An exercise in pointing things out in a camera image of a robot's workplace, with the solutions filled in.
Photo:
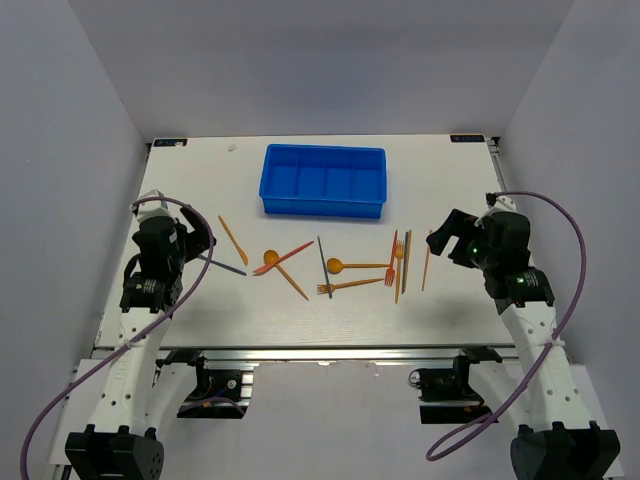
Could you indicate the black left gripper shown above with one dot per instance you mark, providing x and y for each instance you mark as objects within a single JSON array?
[{"x": 197, "y": 239}]

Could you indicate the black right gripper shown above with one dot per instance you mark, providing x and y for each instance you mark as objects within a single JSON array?
[{"x": 460, "y": 225}]

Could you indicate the grey-blue chopstick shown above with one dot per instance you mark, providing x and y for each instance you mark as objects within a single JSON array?
[
  {"x": 325, "y": 269},
  {"x": 408, "y": 255}
]

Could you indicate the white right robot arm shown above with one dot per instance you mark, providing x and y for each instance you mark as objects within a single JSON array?
[{"x": 556, "y": 437}]

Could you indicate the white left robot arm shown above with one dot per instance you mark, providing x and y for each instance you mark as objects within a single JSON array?
[{"x": 121, "y": 438}]

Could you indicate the blue chopstick left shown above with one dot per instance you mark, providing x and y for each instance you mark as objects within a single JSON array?
[{"x": 222, "y": 265}]

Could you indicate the orange plastic knife left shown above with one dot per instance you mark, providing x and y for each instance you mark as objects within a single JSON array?
[{"x": 242, "y": 254}]

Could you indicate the orange chopstick long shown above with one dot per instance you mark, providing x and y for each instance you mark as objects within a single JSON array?
[{"x": 397, "y": 280}]

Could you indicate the red-orange plastic knife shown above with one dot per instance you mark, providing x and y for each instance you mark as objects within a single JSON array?
[{"x": 267, "y": 267}]

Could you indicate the orange spoon left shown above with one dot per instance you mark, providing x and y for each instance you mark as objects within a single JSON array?
[{"x": 271, "y": 256}]

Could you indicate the orange spoon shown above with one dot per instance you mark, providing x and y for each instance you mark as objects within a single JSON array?
[
  {"x": 335, "y": 266},
  {"x": 271, "y": 256}
]

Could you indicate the right table label sticker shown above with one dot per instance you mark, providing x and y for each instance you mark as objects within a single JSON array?
[{"x": 467, "y": 138}]

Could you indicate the table label sticker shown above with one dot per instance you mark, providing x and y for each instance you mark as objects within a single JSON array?
[
  {"x": 467, "y": 138},
  {"x": 170, "y": 142}
]

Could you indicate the red-orange fork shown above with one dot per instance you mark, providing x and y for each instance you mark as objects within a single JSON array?
[{"x": 390, "y": 271}]

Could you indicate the left table label sticker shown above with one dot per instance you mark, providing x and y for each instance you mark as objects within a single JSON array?
[{"x": 170, "y": 142}]

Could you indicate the blue divided plastic bin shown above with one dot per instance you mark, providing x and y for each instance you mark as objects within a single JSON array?
[{"x": 321, "y": 180}]

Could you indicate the orange fork lower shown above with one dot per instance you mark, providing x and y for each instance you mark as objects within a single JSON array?
[{"x": 321, "y": 289}]

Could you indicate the orange spoon centre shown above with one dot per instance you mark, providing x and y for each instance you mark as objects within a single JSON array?
[{"x": 335, "y": 266}]

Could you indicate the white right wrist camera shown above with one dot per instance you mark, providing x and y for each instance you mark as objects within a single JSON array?
[{"x": 497, "y": 202}]

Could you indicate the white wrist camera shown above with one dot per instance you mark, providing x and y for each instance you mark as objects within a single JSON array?
[
  {"x": 497, "y": 202},
  {"x": 150, "y": 205}
]

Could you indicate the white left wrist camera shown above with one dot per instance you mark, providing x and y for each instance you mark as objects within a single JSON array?
[{"x": 150, "y": 205}]

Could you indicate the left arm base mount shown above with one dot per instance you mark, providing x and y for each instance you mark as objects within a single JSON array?
[{"x": 222, "y": 387}]

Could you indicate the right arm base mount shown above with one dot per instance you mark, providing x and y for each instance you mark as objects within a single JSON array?
[{"x": 445, "y": 395}]

